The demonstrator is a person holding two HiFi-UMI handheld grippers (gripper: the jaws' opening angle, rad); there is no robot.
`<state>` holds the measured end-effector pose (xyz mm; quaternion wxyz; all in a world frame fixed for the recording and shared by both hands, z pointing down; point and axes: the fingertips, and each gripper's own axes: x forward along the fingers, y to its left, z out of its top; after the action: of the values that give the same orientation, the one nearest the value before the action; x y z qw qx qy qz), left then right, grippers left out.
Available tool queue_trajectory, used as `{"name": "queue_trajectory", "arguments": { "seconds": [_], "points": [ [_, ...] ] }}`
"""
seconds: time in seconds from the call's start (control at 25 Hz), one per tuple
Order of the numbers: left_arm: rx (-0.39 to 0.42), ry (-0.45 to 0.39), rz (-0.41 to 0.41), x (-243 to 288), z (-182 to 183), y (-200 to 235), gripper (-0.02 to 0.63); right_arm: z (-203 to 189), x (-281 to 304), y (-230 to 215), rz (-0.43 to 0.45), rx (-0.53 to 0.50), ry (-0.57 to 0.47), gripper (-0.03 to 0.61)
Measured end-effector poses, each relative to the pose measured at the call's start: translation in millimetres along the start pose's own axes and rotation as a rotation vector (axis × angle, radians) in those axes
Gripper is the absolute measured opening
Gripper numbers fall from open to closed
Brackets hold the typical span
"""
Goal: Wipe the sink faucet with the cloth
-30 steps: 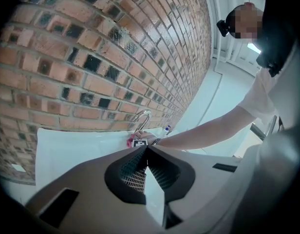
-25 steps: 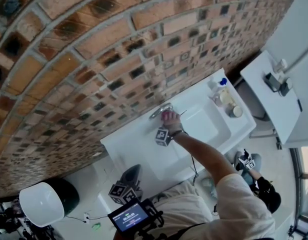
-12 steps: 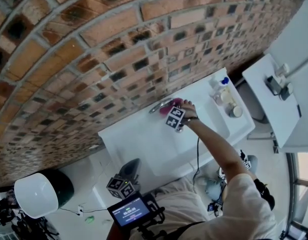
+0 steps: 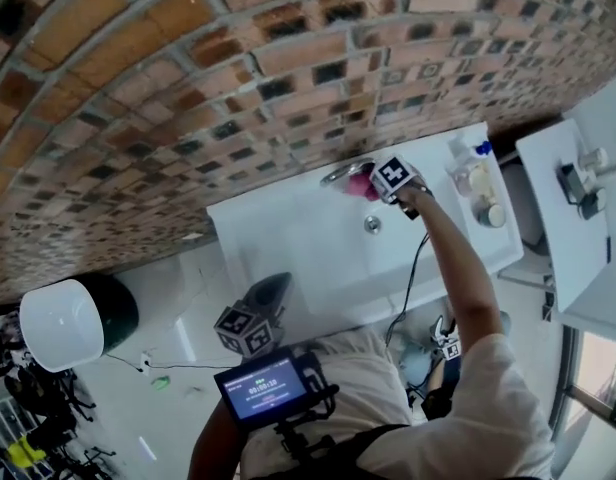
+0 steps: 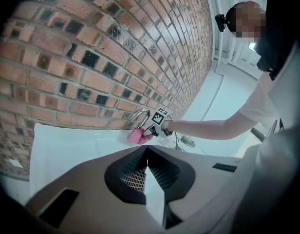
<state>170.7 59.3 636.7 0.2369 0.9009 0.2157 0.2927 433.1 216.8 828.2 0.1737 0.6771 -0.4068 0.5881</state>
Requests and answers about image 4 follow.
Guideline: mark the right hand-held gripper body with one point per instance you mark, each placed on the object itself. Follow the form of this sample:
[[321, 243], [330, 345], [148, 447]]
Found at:
[[394, 178]]

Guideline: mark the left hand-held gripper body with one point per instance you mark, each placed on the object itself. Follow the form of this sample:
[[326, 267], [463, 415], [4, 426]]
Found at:
[[243, 333]]

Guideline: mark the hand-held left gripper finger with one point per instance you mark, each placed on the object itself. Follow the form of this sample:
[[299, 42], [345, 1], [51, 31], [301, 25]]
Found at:
[[260, 293], [282, 300]]

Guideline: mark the pink cloth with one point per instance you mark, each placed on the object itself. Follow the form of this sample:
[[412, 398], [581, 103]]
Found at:
[[360, 190]]

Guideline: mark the chrome faucet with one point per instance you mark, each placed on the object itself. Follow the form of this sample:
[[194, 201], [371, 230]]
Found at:
[[340, 172]]

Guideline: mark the person's left forearm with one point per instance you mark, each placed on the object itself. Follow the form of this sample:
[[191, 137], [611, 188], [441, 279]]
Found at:
[[213, 443]]

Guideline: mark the person's right forearm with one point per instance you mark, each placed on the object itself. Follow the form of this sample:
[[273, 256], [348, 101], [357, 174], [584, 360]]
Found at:
[[463, 278]]

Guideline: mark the black wristband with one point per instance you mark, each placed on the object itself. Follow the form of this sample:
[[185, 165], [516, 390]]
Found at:
[[424, 189]]

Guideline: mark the chrome sink drain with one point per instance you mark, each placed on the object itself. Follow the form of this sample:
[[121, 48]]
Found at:
[[372, 223]]

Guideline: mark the white sink vanity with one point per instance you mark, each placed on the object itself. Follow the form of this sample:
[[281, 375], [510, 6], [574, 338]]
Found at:
[[298, 248]]

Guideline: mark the black chest monitor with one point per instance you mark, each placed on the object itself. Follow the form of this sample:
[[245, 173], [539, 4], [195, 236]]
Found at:
[[263, 388]]

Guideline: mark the blue capped bottle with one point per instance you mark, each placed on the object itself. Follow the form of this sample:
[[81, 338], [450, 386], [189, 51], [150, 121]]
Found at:
[[460, 148]]

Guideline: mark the white cup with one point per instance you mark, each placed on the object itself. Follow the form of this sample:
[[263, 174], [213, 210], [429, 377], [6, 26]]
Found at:
[[480, 175]]

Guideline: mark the small green item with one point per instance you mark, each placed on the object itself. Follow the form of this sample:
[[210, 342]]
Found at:
[[162, 383]]

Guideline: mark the white floor socket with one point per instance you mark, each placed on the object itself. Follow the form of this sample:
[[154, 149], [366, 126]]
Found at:
[[145, 363]]

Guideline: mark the dark blue cup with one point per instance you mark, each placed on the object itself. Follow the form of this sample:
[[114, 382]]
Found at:
[[490, 215]]

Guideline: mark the black chest harness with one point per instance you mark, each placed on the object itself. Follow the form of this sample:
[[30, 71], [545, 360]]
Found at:
[[378, 443]]

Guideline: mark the black rectangular box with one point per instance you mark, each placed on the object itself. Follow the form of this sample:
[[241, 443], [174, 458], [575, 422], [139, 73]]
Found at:
[[569, 183]]

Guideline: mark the round white basin black base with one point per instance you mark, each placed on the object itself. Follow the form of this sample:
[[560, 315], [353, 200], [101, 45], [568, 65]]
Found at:
[[63, 323]]

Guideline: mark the white side table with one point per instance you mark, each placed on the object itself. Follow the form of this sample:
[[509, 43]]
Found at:
[[573, 238]]

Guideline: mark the small white bottle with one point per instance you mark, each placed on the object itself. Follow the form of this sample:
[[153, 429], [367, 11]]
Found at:
[[593, 159]]

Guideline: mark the grey cup on shelf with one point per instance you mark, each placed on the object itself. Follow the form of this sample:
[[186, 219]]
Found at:
[[593, 203]]

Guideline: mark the black office chair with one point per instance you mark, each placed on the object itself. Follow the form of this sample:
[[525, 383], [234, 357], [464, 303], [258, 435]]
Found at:
[[43, 408]]

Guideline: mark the person's light t-shirt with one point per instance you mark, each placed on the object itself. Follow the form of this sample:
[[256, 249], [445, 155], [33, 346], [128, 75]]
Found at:
[[463, 418]]

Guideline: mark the black remote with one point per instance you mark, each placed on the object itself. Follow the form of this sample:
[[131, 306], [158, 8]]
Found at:
[[609, 250]]

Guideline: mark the yellow green bag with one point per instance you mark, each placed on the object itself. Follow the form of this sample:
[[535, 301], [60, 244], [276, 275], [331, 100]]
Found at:
[[25, 453]]

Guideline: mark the large window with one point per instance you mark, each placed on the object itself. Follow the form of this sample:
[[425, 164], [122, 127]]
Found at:
[[598, 378]]

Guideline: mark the white wall socket plate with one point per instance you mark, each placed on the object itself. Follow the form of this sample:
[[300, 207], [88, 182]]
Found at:
[[192, 236]]

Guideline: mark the black monitor mount rig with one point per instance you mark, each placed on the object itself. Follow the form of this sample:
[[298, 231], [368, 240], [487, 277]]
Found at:
[[313, 393]]

